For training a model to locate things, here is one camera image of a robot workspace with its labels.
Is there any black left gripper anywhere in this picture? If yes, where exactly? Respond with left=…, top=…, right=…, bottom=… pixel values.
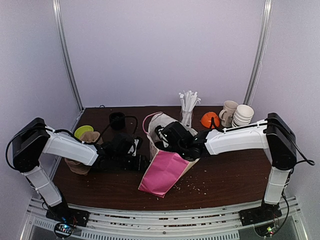
left=113, top=154, right=152, bottom=173

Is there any stack of cardboard cup carriers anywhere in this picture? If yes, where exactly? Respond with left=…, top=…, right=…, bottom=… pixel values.
left=64, top=131, right=101, bottom=176

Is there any pink and white paper bag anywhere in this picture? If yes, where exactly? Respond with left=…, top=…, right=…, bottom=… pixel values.
left=138, top=111, right=200, bottom=198

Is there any stack of black cup lids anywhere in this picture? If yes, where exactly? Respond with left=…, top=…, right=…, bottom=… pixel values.
left=109, top=112, right=126, bottom=131

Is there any stack of paper cups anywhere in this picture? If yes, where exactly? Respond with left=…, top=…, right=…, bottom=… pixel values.
left=231, top=104, right=255, bottom=128

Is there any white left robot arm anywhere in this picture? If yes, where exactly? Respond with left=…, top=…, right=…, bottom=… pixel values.
left=6, top=117, right=150, bottom=227

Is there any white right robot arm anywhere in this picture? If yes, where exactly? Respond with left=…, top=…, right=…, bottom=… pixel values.
left=152, top=113, right=298, bottom=226

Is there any orange bowl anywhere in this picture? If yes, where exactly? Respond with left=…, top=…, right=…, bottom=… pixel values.
left=200, top=111, right=220, bottom=129

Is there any lime green bowl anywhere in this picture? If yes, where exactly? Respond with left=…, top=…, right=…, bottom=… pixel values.
left=74, top=125, right=94, bottom=139

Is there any glass jar of straws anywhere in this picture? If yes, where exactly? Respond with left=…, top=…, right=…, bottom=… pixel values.
left=178, top=90, right=201, bottom=128

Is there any beige ceramic mug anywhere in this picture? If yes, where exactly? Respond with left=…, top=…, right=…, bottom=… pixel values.
left=218, top=100, right=239, bottom=128

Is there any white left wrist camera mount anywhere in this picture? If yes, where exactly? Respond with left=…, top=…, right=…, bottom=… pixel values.
left=128, top=136, right=143, bottom=157

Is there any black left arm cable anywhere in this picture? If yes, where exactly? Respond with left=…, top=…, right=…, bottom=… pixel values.
left=4, top=115, right=139, bottom=171

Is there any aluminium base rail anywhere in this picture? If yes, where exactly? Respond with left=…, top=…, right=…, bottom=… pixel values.
left=18, top=197, right=311, bottom=240

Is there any right aluminium frame post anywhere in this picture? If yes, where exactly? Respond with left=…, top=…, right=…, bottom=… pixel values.
left=243, top=0, right=274, bottom=106

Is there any aluminium frame post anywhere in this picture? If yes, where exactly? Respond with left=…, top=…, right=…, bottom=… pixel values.
left=52, top=0, right=83, bottom=112
left=243, top=0, right=274, bottom=106

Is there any left aluminium frame post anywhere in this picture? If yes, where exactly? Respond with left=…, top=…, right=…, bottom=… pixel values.
left=52, top=0, right=83, bottom=112

